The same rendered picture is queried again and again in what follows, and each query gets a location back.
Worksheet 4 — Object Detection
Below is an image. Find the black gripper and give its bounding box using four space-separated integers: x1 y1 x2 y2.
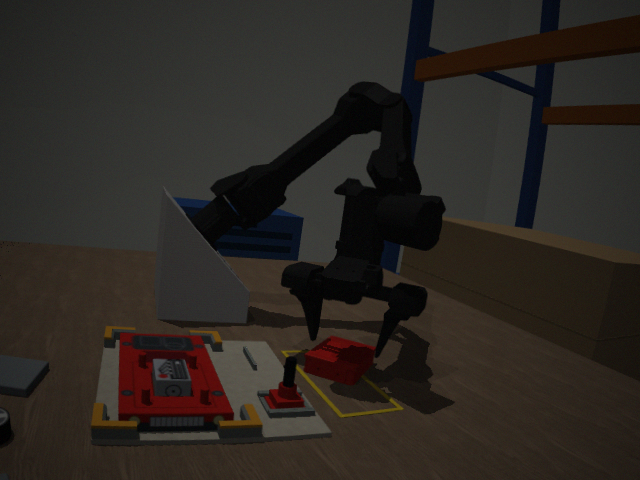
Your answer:
281 231 428 358

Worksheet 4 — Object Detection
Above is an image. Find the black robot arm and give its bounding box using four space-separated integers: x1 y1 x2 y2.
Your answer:
185 82 446 304

